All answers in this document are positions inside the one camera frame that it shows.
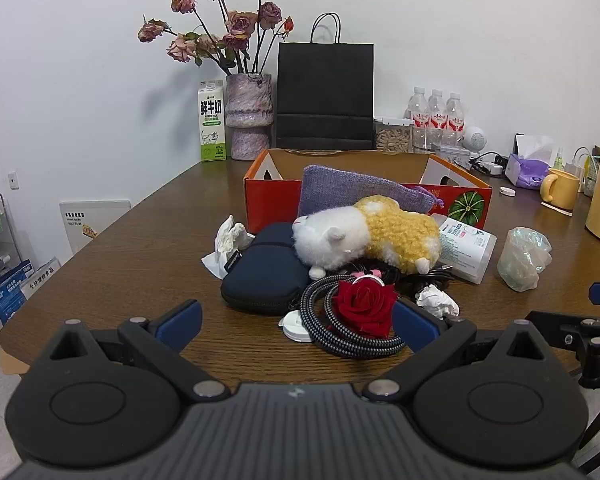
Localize purple knit pouch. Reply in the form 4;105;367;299
298;164;448;218

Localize purple marbled vase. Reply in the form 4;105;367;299
224;73;274;161

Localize clear plastic bag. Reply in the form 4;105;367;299
497;226;553;292

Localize white round speaker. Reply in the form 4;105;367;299
462;126;486;153

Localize white plastic tub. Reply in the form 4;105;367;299
439;144;473;166

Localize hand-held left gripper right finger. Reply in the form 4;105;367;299
362;299;565;403

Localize navy zip case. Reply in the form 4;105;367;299
220;222;311;317

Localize white yellow plush toy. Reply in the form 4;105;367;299
292;195;441;279

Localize black white braided cable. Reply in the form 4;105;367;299
300;275;405;359

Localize purple tissue box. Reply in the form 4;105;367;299
504;135;555;190

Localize dried pink rose bouquet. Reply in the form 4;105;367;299
138;0;295;76

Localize wooden desktop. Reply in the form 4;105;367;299
0;147;600;396

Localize red cardboard box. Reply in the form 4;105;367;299
244;148;494;235

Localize white wet wipes pack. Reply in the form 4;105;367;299
437;217;498;285

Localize small white tissue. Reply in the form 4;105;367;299
415;284;461;320

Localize yellow mug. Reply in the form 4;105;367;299
540;168;580;211

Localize clear container of nuts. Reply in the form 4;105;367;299
374;117;413;153

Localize blue boxes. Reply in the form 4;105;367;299
0;259;35;325

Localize red rose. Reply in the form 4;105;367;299
330;279;401;338

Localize black paper bag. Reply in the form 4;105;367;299
276;12;375;152

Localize white green milk carton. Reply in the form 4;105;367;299
197;79;227;163

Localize white printed box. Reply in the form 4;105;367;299
20;256;62;303

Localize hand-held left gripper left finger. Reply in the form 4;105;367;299
30;299;231;402

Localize white round lid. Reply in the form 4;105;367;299
279;310;317;344

